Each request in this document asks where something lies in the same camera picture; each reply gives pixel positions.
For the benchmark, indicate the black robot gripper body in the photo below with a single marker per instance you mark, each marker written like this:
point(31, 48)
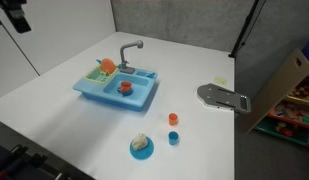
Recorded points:
point(17, 15)

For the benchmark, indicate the blue tumbler cup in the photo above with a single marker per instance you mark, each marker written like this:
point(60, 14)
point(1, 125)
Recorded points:
point(173, 138)

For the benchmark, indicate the black stand pole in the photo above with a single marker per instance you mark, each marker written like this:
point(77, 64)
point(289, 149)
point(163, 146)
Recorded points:
point(244, 30)

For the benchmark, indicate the yellow sticky note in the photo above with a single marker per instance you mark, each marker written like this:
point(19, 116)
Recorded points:
point(220, 80)

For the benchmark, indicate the cream toy food piece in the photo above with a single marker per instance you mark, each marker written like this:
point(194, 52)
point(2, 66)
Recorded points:
point(139, 141)

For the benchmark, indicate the wooden toy shelf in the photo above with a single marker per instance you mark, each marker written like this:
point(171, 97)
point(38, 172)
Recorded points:
point(280, 86)

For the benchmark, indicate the orange toy plate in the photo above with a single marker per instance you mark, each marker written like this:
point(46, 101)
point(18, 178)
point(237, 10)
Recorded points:
point(108, 65)

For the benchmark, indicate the small blue toy utensil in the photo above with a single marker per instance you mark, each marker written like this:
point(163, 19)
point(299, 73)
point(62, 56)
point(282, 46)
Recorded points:
point(98, 61)

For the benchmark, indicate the grey toy faucet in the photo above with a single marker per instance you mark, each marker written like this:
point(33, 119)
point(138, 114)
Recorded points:
point(123, 53)

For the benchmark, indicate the blue toy sink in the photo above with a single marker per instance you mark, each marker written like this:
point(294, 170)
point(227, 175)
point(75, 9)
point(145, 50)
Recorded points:
point(94, 89)

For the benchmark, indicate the blue toy plate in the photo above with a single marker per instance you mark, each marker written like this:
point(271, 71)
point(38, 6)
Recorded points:
point(142, 153)

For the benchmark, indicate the orange tumbler cup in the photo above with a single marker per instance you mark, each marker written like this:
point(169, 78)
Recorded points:
point(173, 119)

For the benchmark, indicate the yellow dish rack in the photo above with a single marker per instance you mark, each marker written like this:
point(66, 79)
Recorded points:
point(95, 76)

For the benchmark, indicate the grey metal mounting plate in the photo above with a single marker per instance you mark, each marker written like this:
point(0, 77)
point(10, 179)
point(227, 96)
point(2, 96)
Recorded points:
point(222, 96)

